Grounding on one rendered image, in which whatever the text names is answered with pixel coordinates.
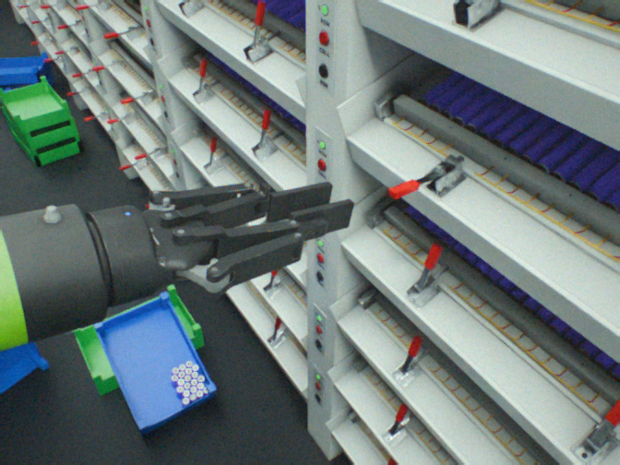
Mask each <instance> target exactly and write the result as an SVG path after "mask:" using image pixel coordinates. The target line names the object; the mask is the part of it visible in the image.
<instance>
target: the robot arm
mask: <svg viewBox="0 0 620 465"><path fill-rule="evenodd" d="M332 188H333V184H332V183H330V182H324V183H319V184H314V185H306V186H301V187H296V188H293V189H287V190H282V191H278V192H273V193H270V192H269V185H266V184H260V185H259V191H256V190H254V186H253V185H252V184H250V183H241V184H234V185H220V186H212V187H205V188H198V189H191V190H184V191H176V192H174V191H158V190H154V191H151V192H149V210H146V211H144V212H142V213H141V212H140V211H139V210H138V209H137V208H135V207H133V206H122V207H118V208H112V209H103V210H98V211H93V212H88V213H87V214H86V215H85V214H84V213H83V211H82V210H81V209H80V208H79V207H78V206H76V205H74V204H71V205H65V206H60V207H55V206H49V207H47V209H40V210H34V211H29V212H24V213H19V214H13V215H8V216H3V217H0V352H2V351H5V350H9V349H12V348H15V347H18V346H21V345H24V344H28V343H32V342H34V341H37V340H43V339H47V338H50V337H52V336H56V335H59V334H63V333H65V334H70V333H72V332H73V331H74V330H75V329H79V328H84V327H87V326H90V325H94V324H97V323H100V322H102V321H103V320H104V318H105V317H106V316H107V312H108V306H109V307H115V306H117V305H121V304H127V303H130V302H134V301H136V300H140V299H143V298H147V297H150V296H152V295H153V294H154V293H155V292H156V291H157V290H158V289H159V288H160V287H161V286H162V285H163V284H166V283H186V282H189V281H191V280H192V281H193V282H195V283H197V284H199V285H201V286H203V287H204V288H206V290H205V296H206V297H207V298H208V299H210V300H216V299H218V298H220V297H221V296H222V295H223V294H225V293H226V292H227V291H228V290H230V289H231V287H233V286H236V285H239V284H241V283H244V282H246V281H249V280H252V279H255V278H258V277H260V276H263V275H265V274H268V273H270V272H272V271H275V270H277V269H280V268H284V267H287V266H289V265H291V264H294V263H296V262H299V261H300V260H301V256H302V252H303V247H304V242H305V241H308V240H312V239H316V238H319V237H322V236H324V235H326V234H327V233H332V232H335V231H338V230H342V229H346V228H348V227H349V225H350V221H351V217H352V210H353V206H354V202H353V201H351V200H350V199H345V200H342V201H338V202H333V203H329V202H330V198H331V193H332ZM238 194H241V195H240V196H239V197H237V195H238ZM267 214H268V215H267ZM266 216H267V220H268V221H269V222H270V223H264V224H258V225H250V226H244V227H238V226H241V225H244V224H247V223H248V222H251V221H256V220H259V219H262V218H264V217H266ZM287 219H289V220H288V221H283V220H287ZM276 221H277V222H276ZM235 227H237V228H235Z"/></svg>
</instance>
